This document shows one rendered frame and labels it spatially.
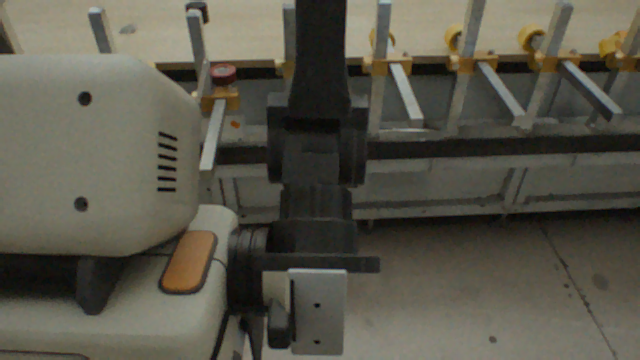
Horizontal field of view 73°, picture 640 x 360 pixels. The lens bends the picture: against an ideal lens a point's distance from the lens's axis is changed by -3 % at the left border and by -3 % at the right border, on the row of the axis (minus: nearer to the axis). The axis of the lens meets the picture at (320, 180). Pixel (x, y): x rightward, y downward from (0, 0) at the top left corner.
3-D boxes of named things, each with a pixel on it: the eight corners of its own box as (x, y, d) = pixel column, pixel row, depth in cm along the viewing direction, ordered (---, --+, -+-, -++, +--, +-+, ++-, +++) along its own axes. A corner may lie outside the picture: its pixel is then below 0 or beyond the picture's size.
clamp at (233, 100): (239, 110, 132) (237, 95, 129) (193, 111, 132) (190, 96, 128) (241, 100, 136) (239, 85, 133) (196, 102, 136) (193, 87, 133)
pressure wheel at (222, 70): (238, 108, 138) (233, 74, 130) (212, 108, 137) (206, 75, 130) (240, 95, 144) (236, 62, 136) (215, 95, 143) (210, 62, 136)
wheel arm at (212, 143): (214, 181, 107) (211, 167, 105) (200, 181, 107) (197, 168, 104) (231, 91, 140) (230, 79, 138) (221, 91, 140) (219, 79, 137)
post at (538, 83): (524, 147, 148) (575, 3, 117) (514, 147, 148) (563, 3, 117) (520, 141, 151) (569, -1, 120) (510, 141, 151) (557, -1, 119)
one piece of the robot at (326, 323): (343, 359, 42) (347, 274, 36) (291, 358, 43) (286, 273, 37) (341, 283, 51) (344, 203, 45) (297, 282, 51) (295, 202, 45)
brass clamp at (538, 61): (576, 73, 129) (583, 57, 126) (533, 74, 129) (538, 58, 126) (566, 64, 134) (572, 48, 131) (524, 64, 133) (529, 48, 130)
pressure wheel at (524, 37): (518, 45, 143) (535, 56, 146) (536, 24, 138) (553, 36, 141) (511, 37, 147) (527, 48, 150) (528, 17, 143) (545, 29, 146)
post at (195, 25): (224, 159, 145) (198, 12, 113) (213, 160, 145) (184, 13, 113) (225, 153, 147) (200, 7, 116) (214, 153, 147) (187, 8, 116)
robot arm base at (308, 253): (245, 270, 39) (381, 273, 39) (249, 180, 41) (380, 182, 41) (259, 271, 48) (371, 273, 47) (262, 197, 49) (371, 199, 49)
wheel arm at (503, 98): (524, 126, 106) (528, 113, 104) (510, 126, 106) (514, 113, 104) (462, 40, 144) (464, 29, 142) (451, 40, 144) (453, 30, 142)
